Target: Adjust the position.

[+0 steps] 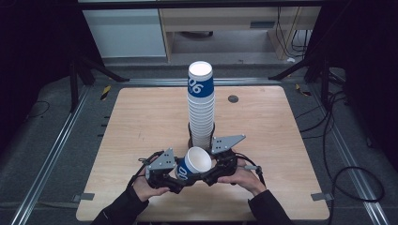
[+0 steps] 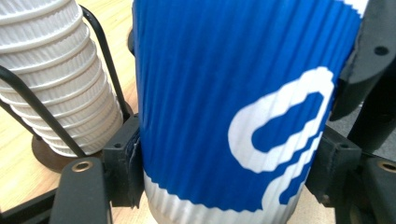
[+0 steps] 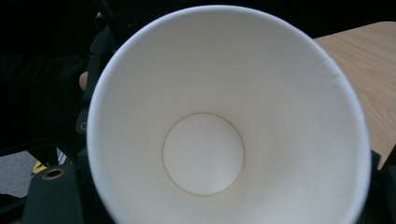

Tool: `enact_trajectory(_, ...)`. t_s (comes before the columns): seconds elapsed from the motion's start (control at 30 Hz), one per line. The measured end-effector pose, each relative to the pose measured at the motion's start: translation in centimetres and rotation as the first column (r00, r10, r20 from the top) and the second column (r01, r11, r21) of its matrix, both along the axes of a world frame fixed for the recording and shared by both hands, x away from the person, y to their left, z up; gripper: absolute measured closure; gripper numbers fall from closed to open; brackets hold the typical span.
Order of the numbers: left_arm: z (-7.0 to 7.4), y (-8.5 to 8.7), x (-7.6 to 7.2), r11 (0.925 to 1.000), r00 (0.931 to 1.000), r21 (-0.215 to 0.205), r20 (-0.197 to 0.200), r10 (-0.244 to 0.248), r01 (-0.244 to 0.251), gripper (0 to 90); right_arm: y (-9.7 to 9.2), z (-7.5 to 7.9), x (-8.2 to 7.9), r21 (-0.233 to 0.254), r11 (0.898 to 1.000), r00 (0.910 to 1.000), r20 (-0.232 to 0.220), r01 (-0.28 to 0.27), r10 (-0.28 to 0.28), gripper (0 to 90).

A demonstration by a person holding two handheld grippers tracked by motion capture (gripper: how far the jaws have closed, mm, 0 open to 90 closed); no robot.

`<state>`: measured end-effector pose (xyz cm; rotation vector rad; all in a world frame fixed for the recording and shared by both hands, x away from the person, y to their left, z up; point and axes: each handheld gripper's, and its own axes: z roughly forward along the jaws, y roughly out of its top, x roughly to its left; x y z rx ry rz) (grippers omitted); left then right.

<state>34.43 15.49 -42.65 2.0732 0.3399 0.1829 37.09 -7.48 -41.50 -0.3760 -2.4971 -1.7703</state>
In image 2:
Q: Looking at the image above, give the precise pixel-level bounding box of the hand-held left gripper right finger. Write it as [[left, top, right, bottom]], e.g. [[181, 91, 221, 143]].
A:
[[306, 124, 362, 207]]

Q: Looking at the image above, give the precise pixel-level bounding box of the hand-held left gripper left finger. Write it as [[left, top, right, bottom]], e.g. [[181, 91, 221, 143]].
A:
[[102, 115, 145, 209]]

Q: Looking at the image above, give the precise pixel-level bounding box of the blue white paper cup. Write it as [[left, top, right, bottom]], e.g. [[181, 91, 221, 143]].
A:
[[132, 0, 370, 224]]

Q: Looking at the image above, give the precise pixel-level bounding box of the stack of white paper cups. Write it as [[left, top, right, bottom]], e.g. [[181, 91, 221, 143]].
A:
[[0, 0, 124, 157]]

